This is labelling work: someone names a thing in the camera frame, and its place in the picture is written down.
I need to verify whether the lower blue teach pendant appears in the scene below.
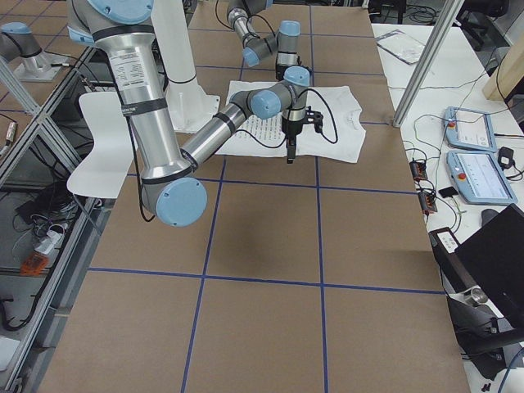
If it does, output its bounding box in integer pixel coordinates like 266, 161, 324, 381
446, 150, 518, 206

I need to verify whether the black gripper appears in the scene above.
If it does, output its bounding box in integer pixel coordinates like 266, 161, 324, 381
275, 52, 301, 81
281, 106, 307, 164

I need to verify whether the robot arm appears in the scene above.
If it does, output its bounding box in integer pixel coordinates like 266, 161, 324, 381
226, 0, 301, 81
67, 1, 312, 227

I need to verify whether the white long-sleeve printed shirt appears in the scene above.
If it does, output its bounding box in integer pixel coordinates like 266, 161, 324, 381
217, 86, 366, 163

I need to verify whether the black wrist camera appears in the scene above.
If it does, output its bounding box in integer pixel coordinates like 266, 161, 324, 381
304, 106, 323, 134

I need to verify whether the aluminium frame post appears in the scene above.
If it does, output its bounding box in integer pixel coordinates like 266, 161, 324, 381
392, 0, 464, 128

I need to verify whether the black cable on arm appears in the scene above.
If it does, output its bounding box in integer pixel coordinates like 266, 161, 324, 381
245, 85, 339, 149

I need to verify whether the white plastic chair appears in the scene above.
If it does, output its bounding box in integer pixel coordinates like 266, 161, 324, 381
67, 91, 133, 199

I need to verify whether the black power strip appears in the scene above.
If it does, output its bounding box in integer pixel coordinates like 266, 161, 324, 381
409, 160, 438, 216

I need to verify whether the blue teach pendant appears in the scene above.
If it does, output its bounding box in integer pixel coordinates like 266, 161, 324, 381
444, 106, 497, 152
446, 150, 518, 206

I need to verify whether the upper blue teach pendant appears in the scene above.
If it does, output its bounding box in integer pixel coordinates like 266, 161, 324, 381
444, 106, 497, 152

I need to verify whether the black laptop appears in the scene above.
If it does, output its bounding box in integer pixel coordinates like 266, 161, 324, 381
455, 204, 523, 328

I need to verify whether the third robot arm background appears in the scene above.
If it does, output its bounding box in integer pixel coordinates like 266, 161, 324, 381
1, 22, 69, 82

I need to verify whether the white paper in sleeve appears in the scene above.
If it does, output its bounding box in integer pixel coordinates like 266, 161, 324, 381
376, 29, 425, 65

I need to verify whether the orange box under table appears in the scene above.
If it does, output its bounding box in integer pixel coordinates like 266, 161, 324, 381
20, 252, 49, 277

